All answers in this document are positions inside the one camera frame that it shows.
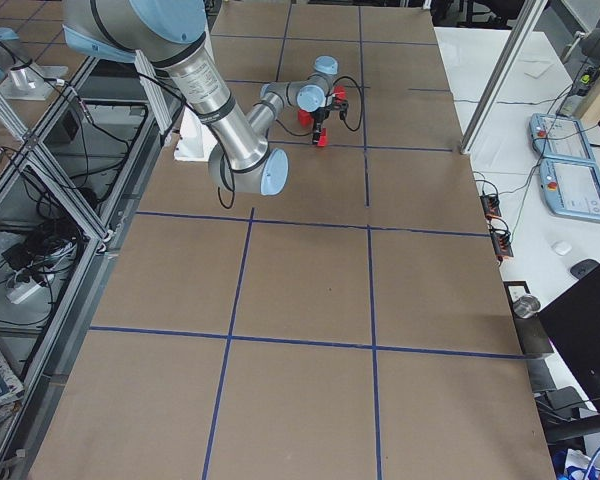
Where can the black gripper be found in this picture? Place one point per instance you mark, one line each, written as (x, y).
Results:
(320, 118)

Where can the red cube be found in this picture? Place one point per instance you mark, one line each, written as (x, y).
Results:
(340, 93)
(305, 118)
(322, 139)

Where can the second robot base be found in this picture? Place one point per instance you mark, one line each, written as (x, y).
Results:
(21, 77)

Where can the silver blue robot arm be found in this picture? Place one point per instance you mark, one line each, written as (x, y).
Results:
(172, 34)

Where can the upper teach pendant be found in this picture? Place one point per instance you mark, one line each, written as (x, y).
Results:
(559, 137)

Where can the teach pendant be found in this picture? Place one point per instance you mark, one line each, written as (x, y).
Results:
(571, 189)
(559, 137)

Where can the lower teach pendant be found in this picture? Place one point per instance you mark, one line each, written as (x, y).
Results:
(571, 189)

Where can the metal cup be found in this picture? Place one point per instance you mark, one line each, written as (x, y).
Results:
(526, 306)

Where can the black computer mouse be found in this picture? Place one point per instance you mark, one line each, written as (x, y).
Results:
(583, 267)

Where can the black laptop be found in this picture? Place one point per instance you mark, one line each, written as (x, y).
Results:
(572, 323)

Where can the white power strip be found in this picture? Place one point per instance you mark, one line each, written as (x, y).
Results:
(23, 290)

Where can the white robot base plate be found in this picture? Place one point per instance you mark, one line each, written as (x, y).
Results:
(196, 141)

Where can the aluminium frame post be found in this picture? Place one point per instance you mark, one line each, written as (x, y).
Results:
(527, 20)

